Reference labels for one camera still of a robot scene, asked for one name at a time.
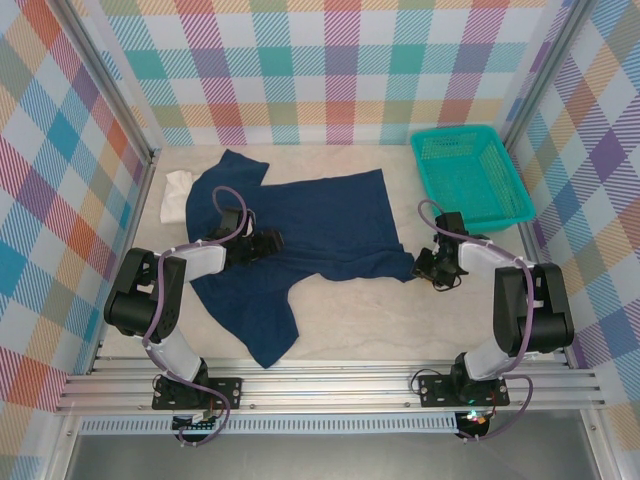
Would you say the aluminium mounting rail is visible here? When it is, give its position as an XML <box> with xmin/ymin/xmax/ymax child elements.
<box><xmin>53</xmin><ymin>357</ymin><xmax>607</xmax><ymax>415</ymax></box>

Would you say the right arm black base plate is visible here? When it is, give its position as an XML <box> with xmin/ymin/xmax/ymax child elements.
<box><xmin>417</xmin><ymin>373</ymin><xmax>511</xmax><ymax>408</ymax></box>

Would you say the white folded t-shirt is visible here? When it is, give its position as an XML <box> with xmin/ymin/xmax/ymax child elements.
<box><xmin>159</xmin><ymin>169</ymin><xmax>196</xmax><ymax>225</ymax></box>

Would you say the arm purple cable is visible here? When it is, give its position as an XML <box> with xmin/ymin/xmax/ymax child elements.
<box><xmin>417</xmin><ymin>198</ymin><xmax>535</xmax><ymax>444</ymax></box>
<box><xmin>141</xmin><ymin>186</ymin><xmax>247</xmax><ymax>448</ymax></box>

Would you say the white slotted cable duct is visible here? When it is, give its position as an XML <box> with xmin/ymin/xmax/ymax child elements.
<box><xmin>78</xmin><ymin>412</ymin><xmax>460</xmax><ymax>435</ymax></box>

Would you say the aluminium frame post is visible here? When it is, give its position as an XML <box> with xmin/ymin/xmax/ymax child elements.
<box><xmin>52</xmin><ymin>0</ymin><xmax>162</xmax><ymax>166</ymax></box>
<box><xmin>499</xmin><ymin>0</ymin><xmax>596</xmax><ymax>151</ymax></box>

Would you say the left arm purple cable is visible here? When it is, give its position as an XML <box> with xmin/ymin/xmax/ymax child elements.
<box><xmin>141</xmin><ymin>186</ymin><xmax>247</xmax><ymax>448</ymax></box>

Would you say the grey metal panel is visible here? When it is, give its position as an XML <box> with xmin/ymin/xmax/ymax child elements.
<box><xmin>63</xmin><ymin>432</ymin><xmax>601</xmax><ymax>480</ymax></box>

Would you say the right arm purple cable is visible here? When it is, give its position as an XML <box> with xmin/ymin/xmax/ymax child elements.
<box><xmin>417</xmin><ymin>198</ymin><xmax>535</xmax><ymax>444</ymax></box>

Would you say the aluminium side rail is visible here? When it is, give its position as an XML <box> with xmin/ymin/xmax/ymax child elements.
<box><xmin>84</xmin><ymin>149</ymin><xmax>162</xmax><ymax>376</ymax></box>
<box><xmin>504</xmin><ymin>142</ymin><xmax>574</xmax><ymax>371</ymax></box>

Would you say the teal plastic mesh basket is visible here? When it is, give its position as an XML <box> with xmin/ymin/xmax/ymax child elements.
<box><xmin>410</xmin><ymin>124</ymin><xmax>536</xmax><ymax>235</ymax></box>

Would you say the navy blue t-shirt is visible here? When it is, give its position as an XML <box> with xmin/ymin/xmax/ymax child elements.
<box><xmin>184</xmin><ymin>148</ymin><xmax>417</xmax><ymax>370</ymax></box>

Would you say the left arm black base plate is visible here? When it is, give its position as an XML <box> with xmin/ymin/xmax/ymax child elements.
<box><xmin>151</xmin><ymin>377</ymin><xmax>245</xmax><ymax>412</ymax></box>

